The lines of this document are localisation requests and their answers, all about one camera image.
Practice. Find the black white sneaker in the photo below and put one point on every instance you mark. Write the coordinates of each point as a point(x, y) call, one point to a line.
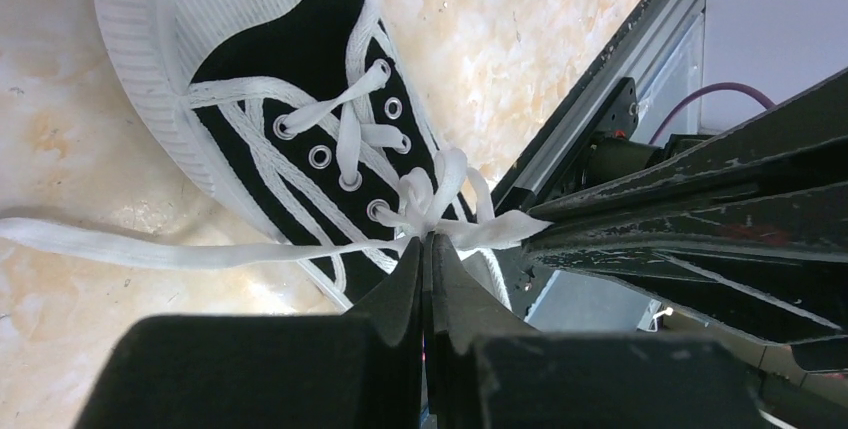
point(297, 116)

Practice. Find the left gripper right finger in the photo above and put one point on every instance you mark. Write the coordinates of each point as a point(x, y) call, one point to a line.
point(487, 368)

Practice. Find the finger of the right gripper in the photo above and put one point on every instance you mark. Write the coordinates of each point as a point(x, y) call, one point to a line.
point(799, 144)
point(770, 268)

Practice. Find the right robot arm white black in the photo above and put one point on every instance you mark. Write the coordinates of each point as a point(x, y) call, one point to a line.
point(616, 154)

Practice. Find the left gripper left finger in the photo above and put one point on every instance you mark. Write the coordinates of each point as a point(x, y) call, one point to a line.
point(360, 369)

